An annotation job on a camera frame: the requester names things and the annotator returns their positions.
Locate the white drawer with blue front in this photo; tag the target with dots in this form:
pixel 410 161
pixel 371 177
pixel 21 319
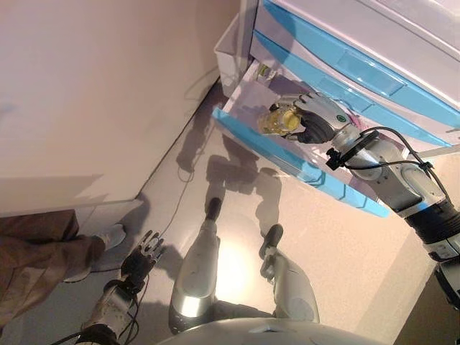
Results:
pixel 359 61
pixel 248 104
pixel 323 84

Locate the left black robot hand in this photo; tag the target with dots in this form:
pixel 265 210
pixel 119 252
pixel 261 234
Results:
pixel 138 264

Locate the silver robot torso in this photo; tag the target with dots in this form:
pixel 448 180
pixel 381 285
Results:
pixel 258 334

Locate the grey sneaker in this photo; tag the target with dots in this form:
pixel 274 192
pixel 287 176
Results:
pixel 77 275
pixel 111 237

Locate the white side bin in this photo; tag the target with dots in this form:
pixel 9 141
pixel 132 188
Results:
pixel 226 54

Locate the pink item in drawer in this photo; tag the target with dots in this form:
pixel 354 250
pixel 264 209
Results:
pixel 354 120

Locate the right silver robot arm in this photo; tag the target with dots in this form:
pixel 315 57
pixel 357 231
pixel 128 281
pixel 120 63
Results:
pixel 395 176

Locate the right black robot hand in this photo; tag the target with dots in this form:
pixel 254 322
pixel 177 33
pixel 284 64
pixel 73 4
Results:
pixel 323 115

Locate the right silver robot leg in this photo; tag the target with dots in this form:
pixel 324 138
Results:
pixel 291 284

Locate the silver robot leg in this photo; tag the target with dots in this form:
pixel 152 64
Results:
pixel 196 273
pixel 291 284

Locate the white medical cart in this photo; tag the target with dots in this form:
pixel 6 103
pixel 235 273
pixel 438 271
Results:
pixel 442 14

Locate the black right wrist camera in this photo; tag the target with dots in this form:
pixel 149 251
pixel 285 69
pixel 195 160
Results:
pixel 335 158

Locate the brown trouser leg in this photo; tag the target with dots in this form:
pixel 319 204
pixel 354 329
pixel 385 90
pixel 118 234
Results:
pixel 36 258

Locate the left silver robot leg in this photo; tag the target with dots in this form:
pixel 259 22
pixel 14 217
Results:
pixel 196 273

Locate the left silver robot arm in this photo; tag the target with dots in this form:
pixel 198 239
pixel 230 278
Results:
pixel 111 305

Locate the small green printed box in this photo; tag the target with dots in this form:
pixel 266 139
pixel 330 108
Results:
pixel 266 73

